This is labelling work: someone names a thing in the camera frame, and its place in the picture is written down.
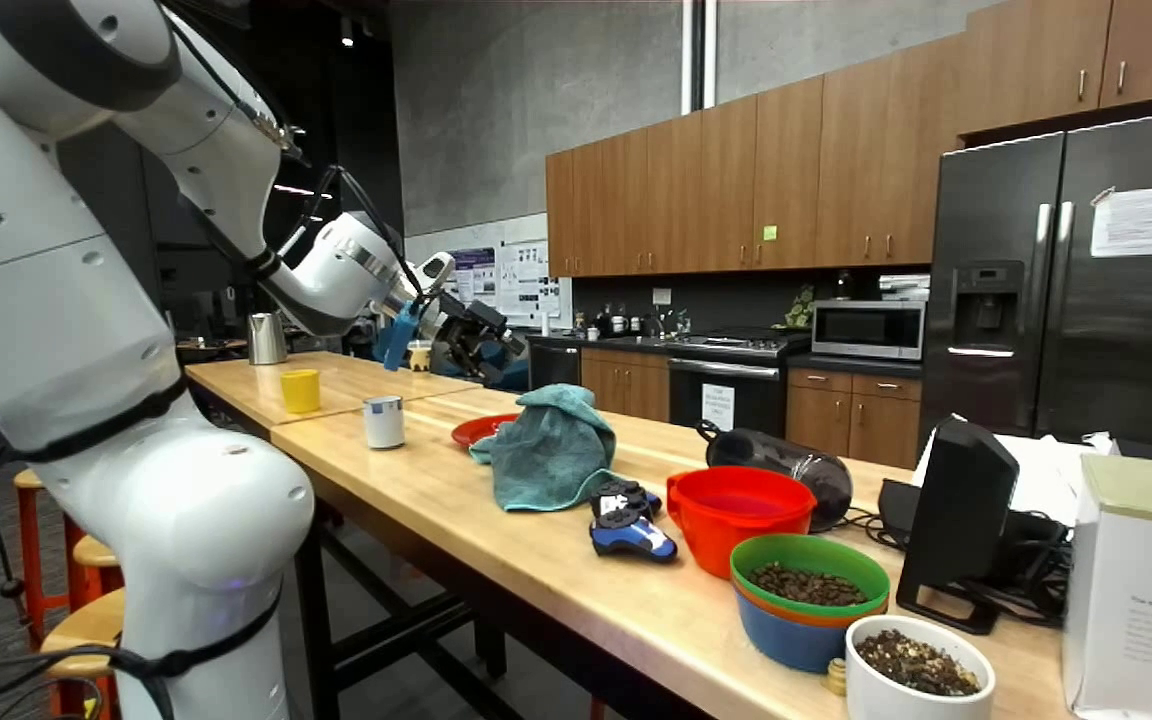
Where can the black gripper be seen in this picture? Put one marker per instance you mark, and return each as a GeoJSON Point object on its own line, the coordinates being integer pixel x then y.
{"type": "Point", "coordinates": [479, 339]}

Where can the blue-green towel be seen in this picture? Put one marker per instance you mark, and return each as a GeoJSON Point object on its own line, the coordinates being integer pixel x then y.
{"type": "Point", "coordinates": [552, 453]}

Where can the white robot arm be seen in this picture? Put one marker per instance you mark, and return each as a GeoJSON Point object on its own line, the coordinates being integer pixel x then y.
{"type": "Point", "coordinates": [89, 387]}

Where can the orange-red plate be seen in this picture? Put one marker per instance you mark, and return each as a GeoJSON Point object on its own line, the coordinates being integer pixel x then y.
{"type": "Point", "coordinates": [480, 428]}

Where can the white tin can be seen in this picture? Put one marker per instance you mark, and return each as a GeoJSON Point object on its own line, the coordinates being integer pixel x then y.
{"type": "Point", "coordinates": [381, 423]}

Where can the yellow cup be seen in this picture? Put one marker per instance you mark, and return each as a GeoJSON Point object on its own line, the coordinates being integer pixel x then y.
{"type": "Point", "coordinates": [300, 388]}

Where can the blue black toy car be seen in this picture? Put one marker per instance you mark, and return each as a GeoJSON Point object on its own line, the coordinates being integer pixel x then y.
{"type": "Point", "coordinates": [624, 525]}

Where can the black oven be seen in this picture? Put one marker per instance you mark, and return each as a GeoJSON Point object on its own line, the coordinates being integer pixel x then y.
{"type": "Point", "coordinates": [725, 392]}

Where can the red plastic bowl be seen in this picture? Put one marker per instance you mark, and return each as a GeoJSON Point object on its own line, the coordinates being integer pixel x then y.
{"type": "Point", "coordinates": [729, 503]}

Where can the silver microwave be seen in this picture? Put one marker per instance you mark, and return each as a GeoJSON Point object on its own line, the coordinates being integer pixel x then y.
{"type": "Point", "coordinates": [870, 328]}

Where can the black bag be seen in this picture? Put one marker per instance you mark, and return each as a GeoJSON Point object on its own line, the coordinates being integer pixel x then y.
{"type": "Point", "coordinates": [759, 450]}

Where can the brown upper cabinets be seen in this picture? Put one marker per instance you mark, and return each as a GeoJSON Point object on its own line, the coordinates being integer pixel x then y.
{"type": "Point", "coordinates": [837, 170]}

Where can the green bowl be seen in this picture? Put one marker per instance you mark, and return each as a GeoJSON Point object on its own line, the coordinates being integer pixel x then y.
{"type": "Point", "coordinates": [811, 579]}

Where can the blue bowl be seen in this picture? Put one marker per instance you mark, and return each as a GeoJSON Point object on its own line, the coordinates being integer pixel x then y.
{"type": "Point", "coordinates": [792, 634]}

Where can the orange stool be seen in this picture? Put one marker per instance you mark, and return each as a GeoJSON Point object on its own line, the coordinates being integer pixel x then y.
{"type": "Point", "coordinates": [75, 598]}

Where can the black speaker stand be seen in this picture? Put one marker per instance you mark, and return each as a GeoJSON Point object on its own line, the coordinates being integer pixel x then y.
{"type": "Point", "coordinates": [956, 525]}

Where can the white bowl with beans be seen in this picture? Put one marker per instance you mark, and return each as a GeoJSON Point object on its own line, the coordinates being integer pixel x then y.
{"type": "Point", "coordinates": [914, 670]}

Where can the black stainless refrigerator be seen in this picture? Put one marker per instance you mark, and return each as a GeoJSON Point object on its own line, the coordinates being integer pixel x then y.
{"type": "Point", "coordinates": [1025, 328]}

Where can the white storage box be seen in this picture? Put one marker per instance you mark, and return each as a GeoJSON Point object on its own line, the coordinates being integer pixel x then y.
{"type": "Point", "coordinates": [1111, 593]}

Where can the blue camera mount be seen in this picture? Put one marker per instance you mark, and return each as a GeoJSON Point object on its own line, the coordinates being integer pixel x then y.
{"type": "Point", "coordinates": [399, 334]}

